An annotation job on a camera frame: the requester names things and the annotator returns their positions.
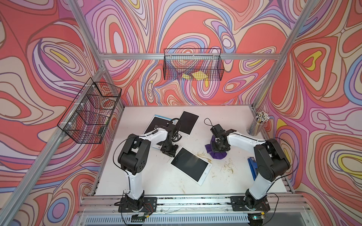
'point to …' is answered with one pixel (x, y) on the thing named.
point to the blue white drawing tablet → (161, 121)
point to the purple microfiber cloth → (217, 155)
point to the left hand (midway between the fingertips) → (174, 156)
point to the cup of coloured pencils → (256, 125)
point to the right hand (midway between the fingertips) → (217, 153)
